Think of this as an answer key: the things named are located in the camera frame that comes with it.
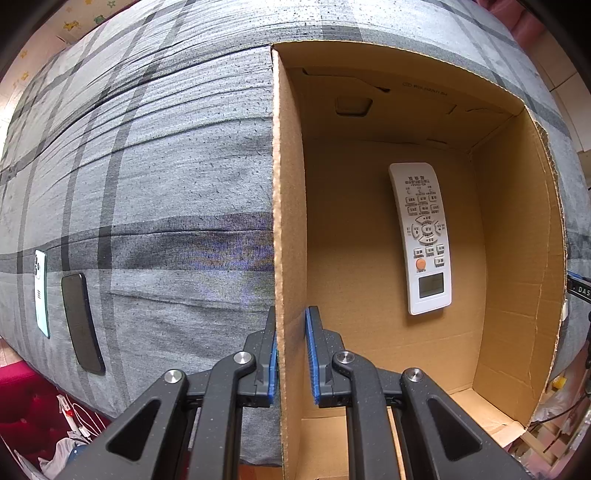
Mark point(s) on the pink cloth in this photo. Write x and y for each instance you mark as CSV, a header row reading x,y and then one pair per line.
x,y
517,23

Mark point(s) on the white crumpled cloth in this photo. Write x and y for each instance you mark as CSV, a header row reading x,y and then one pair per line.
x,y
64,454

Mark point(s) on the mint green smartphone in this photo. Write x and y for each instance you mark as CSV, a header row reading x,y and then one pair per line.
x,y
41,295

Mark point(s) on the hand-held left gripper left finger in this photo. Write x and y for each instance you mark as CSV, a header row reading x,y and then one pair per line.
x,y
273,364

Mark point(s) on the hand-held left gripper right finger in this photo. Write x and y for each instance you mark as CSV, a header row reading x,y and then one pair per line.
x,y
314,364

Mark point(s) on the white remote control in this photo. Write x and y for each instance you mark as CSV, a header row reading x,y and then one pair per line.
x,y
427,217

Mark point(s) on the brown cardboard box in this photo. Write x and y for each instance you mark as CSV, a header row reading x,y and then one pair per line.
x,y
351,230

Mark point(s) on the grey plaid bed sheet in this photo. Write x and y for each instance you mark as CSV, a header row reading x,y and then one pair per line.
x,y
161,184

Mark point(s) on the black smartphone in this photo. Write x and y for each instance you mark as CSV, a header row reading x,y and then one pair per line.
x,y
82,323

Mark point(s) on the cartoon wall stickers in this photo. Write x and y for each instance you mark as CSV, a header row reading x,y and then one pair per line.
x,y
69,25

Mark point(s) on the wooden frame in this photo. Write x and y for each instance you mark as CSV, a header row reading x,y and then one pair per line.
x,y
540,438

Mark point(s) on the small yellow object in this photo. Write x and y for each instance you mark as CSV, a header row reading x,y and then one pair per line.
x,y
561,382

